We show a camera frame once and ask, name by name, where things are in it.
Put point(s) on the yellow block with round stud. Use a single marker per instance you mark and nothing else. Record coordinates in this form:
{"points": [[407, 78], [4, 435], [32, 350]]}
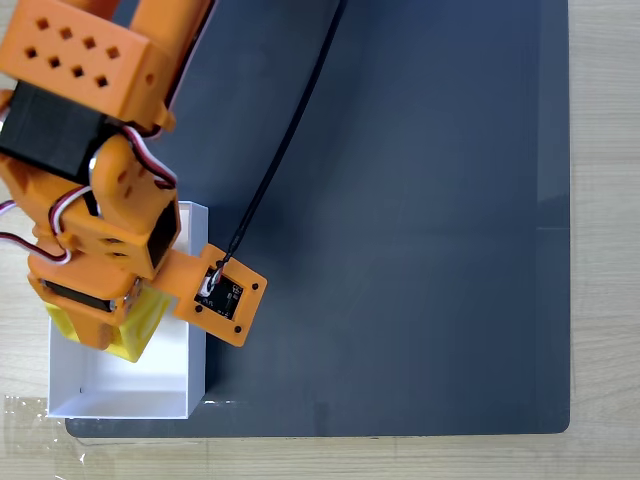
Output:
{"points": [[142, 325]]}

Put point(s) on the white open cardboard box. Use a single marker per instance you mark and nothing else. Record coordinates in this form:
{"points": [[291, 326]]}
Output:
{"points": [[135, 387]]}

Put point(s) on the clear adhesive tape patch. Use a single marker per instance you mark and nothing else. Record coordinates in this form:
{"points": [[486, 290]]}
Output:
{"points": [[30, 430]]}

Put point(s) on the dark grey table mat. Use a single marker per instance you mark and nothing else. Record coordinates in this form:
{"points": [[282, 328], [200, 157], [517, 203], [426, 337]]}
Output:
{"points": [[400, 250]]}

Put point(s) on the orange camera mount with board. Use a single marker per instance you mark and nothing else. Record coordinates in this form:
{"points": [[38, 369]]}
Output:
{"points": [[220, 295]]}

